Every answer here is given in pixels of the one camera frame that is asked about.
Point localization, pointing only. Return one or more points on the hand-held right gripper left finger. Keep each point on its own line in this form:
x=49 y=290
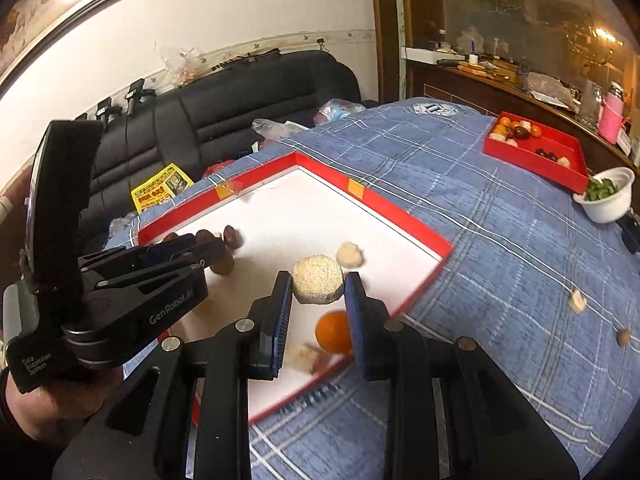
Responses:
x=282 y=320

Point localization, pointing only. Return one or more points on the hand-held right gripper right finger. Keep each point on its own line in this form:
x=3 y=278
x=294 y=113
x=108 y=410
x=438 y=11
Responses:
x=357 y=325

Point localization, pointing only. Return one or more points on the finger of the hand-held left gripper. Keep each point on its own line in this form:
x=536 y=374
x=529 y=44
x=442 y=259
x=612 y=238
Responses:
x=165 y=247
x=150 y=275

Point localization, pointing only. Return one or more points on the large round yam slice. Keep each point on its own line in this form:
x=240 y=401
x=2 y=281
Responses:
x=317 y=277

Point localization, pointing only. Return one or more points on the brown kiwi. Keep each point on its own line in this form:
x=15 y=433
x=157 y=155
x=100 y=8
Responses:
x=225 y=264

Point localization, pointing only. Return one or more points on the reddish brown date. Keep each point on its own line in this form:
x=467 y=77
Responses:
x=232 y=236

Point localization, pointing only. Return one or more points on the small yam piece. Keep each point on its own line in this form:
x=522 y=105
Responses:
x=350 y=255
x=577 y=301

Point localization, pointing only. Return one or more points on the large red tray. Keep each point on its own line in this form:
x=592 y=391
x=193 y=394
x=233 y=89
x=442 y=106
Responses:
x=280 y=210

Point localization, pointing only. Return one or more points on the person's left hand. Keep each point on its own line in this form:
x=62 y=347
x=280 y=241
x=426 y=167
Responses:
x=55 y=402

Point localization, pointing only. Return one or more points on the beige yam chunk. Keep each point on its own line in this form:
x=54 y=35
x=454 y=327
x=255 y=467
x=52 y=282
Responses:
x=300 y=357

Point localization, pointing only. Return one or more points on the yellow printed flyer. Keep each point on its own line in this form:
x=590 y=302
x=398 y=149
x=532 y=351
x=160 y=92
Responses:
x=162 y=187

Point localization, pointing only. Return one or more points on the red packet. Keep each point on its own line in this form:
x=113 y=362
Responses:
x=220 y=167

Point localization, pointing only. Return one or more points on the black clip device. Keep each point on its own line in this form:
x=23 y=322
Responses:
x=105 y=110
x=137 y=91

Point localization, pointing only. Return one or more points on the blue plaid tablecloth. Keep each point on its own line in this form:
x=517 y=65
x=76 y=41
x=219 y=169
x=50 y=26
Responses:
x=500 y=285

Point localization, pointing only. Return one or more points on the clear plastic bag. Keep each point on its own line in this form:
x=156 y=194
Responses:
x=547 y=87
x=182 y=62
x=277 y=128

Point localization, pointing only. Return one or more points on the black sofa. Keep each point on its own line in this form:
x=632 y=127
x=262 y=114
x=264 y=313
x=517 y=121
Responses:
x=240 y=100

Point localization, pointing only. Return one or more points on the blue red plastic bag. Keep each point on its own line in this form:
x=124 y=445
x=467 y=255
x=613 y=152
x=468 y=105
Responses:
x=340 y=108

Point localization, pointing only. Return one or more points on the framed picture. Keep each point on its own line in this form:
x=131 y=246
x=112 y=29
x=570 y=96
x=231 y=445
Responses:
x=60 y=0

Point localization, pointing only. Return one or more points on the small red tray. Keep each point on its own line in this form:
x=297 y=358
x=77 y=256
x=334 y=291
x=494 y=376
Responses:
x=560 y=180

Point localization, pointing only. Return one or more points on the dark plum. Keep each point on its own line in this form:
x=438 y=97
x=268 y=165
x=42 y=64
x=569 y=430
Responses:
x=520 y=134

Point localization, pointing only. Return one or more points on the wooden sideboard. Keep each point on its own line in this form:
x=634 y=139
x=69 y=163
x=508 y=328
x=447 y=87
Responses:
x=465 y=90

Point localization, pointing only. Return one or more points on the small brown longan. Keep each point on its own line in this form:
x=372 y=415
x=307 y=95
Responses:
x=622 y=336

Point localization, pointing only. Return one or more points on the white bowl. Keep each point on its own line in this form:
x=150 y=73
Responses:
x=607 y=210

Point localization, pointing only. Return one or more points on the green leafy vegetables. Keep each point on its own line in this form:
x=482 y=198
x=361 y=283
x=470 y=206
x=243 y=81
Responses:
x=600 y=189

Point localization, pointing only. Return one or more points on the white flat box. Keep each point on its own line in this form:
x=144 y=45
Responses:
x=422 y=54

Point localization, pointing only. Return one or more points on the glass jar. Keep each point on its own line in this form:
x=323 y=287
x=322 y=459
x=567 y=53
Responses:
x=591 y=102

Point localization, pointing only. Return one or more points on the pink bottle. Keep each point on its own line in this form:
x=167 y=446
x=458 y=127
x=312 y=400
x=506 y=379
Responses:
x=612 y=115

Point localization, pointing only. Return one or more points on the wood framed mirror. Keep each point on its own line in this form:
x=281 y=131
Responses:
x=500 y=10

